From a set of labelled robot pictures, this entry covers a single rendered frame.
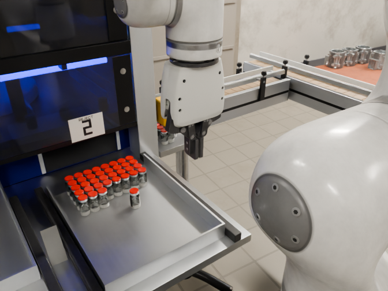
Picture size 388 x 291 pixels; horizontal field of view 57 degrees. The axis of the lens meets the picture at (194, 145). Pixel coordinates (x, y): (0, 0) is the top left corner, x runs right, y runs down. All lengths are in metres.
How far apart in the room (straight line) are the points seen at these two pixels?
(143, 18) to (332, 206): 0.32
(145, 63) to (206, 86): 0.39
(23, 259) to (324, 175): 0.63
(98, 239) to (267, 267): 1.27
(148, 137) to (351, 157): 0.78
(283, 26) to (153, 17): 3.96
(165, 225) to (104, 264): 0.15
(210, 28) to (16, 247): 0.57
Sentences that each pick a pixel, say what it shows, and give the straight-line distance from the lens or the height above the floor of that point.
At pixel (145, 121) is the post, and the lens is 0.98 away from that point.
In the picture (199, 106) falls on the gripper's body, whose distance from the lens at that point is 0.56.
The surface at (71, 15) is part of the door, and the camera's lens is 0.84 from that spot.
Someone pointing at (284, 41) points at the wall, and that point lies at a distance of 4.47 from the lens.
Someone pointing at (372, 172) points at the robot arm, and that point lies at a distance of 0.28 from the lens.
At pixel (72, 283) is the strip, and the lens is 0.72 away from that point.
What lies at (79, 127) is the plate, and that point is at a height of 1.02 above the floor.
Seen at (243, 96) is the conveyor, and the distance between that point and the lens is 1.34.
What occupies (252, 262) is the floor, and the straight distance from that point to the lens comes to 1.93.
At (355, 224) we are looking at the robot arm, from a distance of 0.28.
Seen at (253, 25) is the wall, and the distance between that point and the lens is 4.10.
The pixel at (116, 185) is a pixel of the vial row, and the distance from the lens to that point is 0.86.
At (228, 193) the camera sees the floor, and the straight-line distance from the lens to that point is 2.34.
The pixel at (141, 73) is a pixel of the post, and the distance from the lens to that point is 0.93.
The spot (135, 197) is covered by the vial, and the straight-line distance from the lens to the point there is 0.82.
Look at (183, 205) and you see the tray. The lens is 0.84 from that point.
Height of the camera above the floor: 1.41
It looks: 29 degrees down
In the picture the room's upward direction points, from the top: straight up
